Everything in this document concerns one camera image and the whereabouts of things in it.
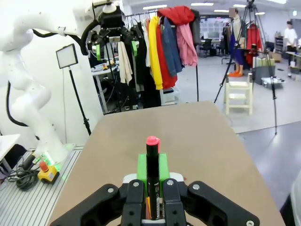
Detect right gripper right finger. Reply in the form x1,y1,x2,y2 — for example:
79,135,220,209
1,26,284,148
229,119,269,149
158,152,261,226

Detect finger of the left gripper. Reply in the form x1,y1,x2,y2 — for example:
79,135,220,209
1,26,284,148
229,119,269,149
87,29,105,62
127,26,144,57

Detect tall black tripod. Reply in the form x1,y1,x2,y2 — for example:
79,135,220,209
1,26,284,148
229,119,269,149
213,0,278,136

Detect LED light panel on stand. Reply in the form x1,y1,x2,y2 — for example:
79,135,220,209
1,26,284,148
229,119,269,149
55,44,92,137

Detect black clothes rack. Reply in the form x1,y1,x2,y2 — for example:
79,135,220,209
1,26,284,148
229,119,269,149
124,8,200,102

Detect cream cloth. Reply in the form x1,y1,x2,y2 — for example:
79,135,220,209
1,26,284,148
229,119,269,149
117,40,133,86

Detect blue denim jacket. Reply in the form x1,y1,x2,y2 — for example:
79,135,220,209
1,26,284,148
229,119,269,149
163,17,184,77

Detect person in white T-shirt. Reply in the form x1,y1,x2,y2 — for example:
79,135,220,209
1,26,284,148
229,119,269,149
284,20,299,78

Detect black cable bundle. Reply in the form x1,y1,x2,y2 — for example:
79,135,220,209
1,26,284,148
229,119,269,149
0,153,40,190

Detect mannequin coat and blue trousers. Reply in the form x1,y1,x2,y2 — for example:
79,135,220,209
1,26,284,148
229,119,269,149
228,7,246,78

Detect yellow emergency stop box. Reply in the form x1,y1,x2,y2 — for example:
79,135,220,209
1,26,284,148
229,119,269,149
38,161,60,184

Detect yellow hoodie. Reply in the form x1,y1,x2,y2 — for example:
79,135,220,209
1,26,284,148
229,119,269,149
149,16,166,90

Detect white wooden step stool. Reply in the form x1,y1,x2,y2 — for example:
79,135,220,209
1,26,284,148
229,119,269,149
225,73,254,116

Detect black pen red cap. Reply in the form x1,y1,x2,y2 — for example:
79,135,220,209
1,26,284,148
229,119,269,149
145,136,163,221

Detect aluminium base platform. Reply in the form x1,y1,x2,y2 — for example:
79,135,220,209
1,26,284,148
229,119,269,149
0,143,83,226

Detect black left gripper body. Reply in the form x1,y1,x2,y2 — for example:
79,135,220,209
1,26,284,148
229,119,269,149
98,11,129,45

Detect black hanging garments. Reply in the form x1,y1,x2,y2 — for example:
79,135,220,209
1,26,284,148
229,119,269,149
121,24,162,109

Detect red garments on rack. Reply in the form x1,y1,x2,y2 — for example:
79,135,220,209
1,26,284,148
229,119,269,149
245,23,264,60

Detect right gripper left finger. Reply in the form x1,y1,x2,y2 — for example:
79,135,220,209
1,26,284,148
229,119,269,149
49,153,149,226

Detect white storage box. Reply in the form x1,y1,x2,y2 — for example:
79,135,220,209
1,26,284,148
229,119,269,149
160,87,181,105

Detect red jacket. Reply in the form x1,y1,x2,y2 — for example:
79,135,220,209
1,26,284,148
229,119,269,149
157,6,196,26

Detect grey plastic crate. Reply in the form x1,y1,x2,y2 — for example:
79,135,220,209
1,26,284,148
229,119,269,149
254,65,276,86

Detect pink hoodie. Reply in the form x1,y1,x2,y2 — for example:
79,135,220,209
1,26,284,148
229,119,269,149
176,23,198,67

